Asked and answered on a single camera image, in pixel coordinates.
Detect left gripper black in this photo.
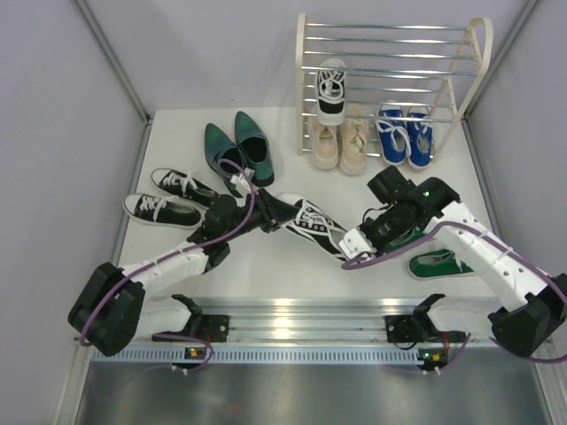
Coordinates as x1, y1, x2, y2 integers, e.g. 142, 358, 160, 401
222, 187, 303, 243

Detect black white sneaker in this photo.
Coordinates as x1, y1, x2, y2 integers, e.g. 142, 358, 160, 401
276, 192, 348, 263
315, 58, 346, 126

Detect dark green leather shoe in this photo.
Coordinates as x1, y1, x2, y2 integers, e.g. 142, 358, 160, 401
234, 111, 275, 187
204, 123, 246, 197

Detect blue sneaker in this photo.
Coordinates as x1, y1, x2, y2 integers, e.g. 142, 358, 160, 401
375, 104, 411, 166
407, 106, 433, 170

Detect beige lace sneaker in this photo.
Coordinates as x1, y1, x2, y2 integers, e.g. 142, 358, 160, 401
307, 117, 338, 170
339, 104, 369, 176

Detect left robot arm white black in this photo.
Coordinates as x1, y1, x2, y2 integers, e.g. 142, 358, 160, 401
67, 189, 299, 357

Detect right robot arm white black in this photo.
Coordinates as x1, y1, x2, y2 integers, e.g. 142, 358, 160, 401
355, 166, 566, 359

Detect cream metal shoe shelf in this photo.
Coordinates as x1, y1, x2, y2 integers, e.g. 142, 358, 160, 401
295, 13, 494, 155

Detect green sneaker upper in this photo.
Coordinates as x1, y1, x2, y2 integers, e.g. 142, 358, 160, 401
385, 228, 424, 255

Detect green sneaker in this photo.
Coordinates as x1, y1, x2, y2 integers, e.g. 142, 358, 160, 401
385, 228, 424, 255
408, 249, 474, 280

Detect green sneaker lower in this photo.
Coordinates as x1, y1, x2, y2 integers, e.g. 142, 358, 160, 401
408, 249, 474, 280

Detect black low sneaker upper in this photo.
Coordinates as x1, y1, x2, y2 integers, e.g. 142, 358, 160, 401
151, 168, 220, 208

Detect black low sneaker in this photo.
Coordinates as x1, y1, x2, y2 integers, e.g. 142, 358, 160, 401
123, 193, 203, 228
151, 168, 220, 208

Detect black low sneaker lower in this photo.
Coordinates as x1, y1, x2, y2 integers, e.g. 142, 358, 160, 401
123, 193, 203, 228

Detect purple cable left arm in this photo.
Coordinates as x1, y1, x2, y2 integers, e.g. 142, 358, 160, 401
79, 158, 258, 373

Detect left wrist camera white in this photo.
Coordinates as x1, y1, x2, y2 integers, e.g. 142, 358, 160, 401
229, 167, 254, 198

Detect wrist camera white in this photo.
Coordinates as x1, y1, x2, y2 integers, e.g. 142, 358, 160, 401
338, 228, 377, 260
229, 167, 254, 198

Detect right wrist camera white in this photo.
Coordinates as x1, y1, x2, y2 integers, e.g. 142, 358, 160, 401
338, 228, 377, 260

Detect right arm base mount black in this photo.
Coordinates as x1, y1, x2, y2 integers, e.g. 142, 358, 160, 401
384, 314, 442, 345

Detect aluminium rail base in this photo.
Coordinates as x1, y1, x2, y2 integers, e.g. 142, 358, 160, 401
74, 296, 553, 351

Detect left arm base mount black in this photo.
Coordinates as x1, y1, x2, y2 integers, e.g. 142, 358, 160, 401
151, 313, 231, 344

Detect perforated cable duct grey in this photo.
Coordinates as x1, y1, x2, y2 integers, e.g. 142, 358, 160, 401
91, 345, 445, 366

